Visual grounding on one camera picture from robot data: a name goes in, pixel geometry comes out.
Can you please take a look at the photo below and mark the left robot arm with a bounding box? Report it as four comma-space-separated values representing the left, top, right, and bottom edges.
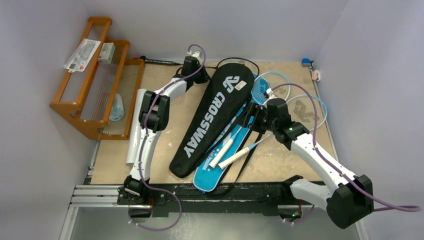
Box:
118, 51, 208, 205

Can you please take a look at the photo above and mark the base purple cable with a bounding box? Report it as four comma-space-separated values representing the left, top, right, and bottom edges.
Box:
127, 190, 183, 233

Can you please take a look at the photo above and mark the blue racket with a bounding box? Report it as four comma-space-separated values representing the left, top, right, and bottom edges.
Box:
220, 71, 291, 154
209, 94, 328, 169

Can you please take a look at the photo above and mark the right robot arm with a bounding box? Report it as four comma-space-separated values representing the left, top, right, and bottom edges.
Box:
236, 98, 375, 229

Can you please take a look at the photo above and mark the wooden shelf rack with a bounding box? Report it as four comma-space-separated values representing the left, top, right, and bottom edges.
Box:
49, 16, 145, 140

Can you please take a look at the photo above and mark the black Crossway racket bag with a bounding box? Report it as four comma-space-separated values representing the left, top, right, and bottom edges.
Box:
169, 63, 255, 178

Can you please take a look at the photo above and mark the small white green box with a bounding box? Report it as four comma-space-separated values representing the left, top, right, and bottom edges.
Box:
97, 42, 116, 64

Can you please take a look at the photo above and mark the white shuttlecock tube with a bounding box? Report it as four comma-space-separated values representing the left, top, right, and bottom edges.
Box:
125, 88, 147, 167

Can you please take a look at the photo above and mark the blue clip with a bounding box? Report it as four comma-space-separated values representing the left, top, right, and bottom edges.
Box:
301, 58, 313, 69

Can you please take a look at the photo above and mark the white plastic package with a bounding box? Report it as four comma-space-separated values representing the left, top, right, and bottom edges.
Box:
63, 38, 101, 73

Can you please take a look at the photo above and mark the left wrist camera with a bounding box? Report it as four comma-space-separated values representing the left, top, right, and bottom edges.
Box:
190, 51, 203, 60

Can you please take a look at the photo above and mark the blue racket bag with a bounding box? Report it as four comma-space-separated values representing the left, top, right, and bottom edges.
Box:
192, 99, 259, 194

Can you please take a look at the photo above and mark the blue white wipes pack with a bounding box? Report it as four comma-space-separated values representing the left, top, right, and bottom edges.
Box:
108, 93, 125, 122

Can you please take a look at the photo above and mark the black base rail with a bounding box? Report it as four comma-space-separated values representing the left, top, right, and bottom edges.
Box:
117, 181, 311, 218

